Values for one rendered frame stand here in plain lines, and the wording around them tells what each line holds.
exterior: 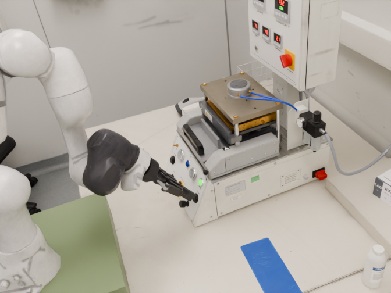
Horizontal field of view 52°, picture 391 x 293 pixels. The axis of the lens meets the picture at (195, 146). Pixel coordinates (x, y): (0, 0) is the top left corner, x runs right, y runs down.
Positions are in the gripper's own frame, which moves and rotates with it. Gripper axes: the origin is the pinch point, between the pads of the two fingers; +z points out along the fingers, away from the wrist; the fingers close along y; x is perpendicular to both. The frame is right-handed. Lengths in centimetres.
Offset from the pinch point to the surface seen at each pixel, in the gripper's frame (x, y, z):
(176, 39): -36, 161, 40
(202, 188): -5.0, -1.6, 2.5
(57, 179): 94, 152, 40
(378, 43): -81, 4, 19
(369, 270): -25, -48, 24
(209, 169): -12.1, -3.3, -2.8
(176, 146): -5.8, 23.5, 1.5
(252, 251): -2.9, -22.5, 17.2
